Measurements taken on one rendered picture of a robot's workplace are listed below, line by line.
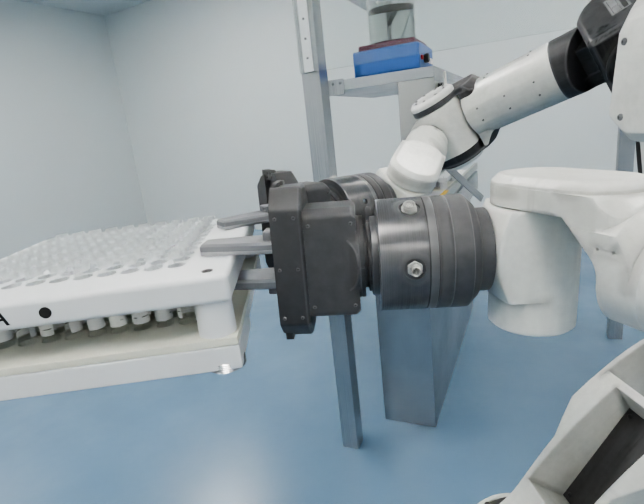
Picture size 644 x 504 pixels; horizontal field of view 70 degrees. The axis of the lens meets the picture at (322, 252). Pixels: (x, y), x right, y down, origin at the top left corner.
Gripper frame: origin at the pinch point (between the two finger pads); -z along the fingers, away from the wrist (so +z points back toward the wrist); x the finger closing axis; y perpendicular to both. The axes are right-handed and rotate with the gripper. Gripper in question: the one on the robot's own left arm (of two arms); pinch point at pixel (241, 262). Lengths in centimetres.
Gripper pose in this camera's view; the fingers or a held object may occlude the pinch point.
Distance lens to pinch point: 38.0
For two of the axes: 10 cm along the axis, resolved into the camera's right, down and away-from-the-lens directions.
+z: 9.9, -0.6, -0.8
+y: 0.6, -2.6, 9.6
